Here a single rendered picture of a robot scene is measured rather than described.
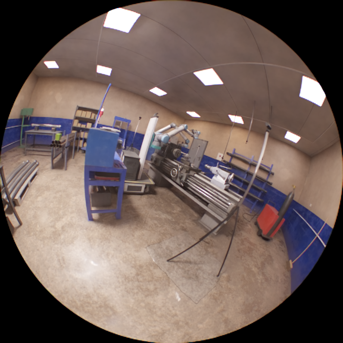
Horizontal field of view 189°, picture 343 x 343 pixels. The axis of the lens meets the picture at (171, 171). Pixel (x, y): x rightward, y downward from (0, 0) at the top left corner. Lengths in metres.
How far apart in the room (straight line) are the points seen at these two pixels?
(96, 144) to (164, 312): 1.85
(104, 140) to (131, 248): 1.32
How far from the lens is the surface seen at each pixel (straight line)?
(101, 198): 1.88
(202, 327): 1.55
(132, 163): 2.13
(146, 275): 1.37
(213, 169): 2.27
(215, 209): 2.09
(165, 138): 2.00
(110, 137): 1.19
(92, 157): 1.23
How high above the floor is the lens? 1.31
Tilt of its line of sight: 15 degrees down
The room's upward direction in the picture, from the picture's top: 19 degrees clockwise
